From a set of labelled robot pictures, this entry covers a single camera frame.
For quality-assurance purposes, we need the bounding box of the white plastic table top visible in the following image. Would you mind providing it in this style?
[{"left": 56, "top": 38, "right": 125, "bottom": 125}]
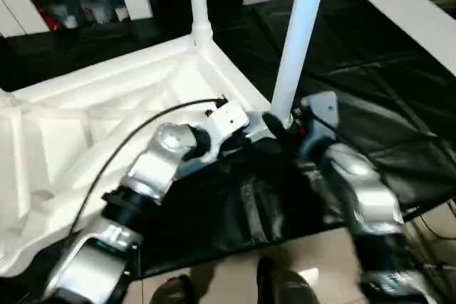
[{"left": 0, "top": 31, "right": 286, "bottom": 279}]

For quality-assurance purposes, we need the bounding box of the black padded work mat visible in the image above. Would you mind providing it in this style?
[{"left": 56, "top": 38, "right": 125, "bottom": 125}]
[{"left": 0, "top": 0, "right": 456, "bottom": 281}]

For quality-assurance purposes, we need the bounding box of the white flat board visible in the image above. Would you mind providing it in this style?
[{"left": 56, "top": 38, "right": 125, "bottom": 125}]
[{"left": 356, "top": 0, "right": 456, "bottom": 78}]

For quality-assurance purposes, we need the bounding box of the black metal stand foot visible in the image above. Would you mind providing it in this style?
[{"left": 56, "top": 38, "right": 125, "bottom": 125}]
[{"left": 401, "top": 199, "right": 450, "bottom": 220}]

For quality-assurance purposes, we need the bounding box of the red bottle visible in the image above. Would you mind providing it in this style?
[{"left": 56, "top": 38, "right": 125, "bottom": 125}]
[{"left": 34, "top": 0, "right": 58, "bottom": 31}]

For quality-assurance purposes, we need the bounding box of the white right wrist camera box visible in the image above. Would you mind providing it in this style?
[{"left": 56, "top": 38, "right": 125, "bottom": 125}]
[{"left": 300, "top": 90, "right": 340, "bottom": 156}]

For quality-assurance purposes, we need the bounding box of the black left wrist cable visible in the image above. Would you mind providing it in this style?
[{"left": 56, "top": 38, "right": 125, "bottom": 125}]
[{"left": 68, "top": 96, "right": 229, "bottom": 238}]

